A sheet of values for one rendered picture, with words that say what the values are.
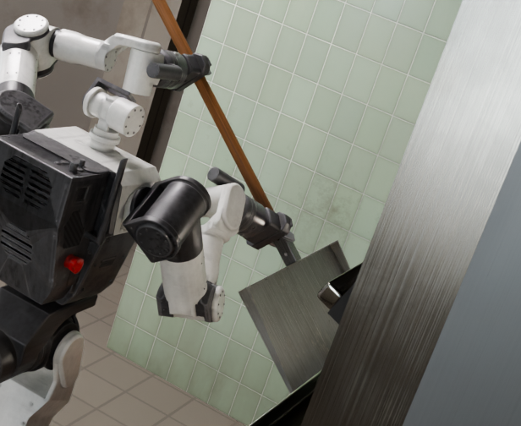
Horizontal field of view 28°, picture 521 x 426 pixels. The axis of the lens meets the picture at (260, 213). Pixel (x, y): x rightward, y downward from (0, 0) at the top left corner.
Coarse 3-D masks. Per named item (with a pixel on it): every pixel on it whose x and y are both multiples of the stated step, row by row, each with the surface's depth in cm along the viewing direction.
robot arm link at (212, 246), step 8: (208, 240) 230; (216, 240) 231; (208, 248) 230; (216, 248) 230; (208, 256) 229; (216, 256) 230; (208, 264) 228; (216, 264) 229; (208, 272) 227; (216, 272) 229; (208, 280) 227; (216, 280) 229
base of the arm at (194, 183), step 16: (176, 176) 206; (160, 192) 207; (144, 208) 203; (208, 208) 206; (128, 224) 199; (144, 224) 197; (160, 224) 195; (144, 240) 199; (160, 240) 197; (176, 240) 196; (160, 256) 200
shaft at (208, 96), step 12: (156, 0) 257; (168, 12) 257; (168, 24) 257; (180, 36) 257; (180, 48) 256; (204, 84) 256; (204, 96) 256; (216, 108) 255; (216, 120) 256; (228, 132) 255; (228, 144) 255; (240, 156) 255; (240, 168) 255; (252, 180) 254; (252, 192) 255; (264, 192) 255; (264, 204) 254
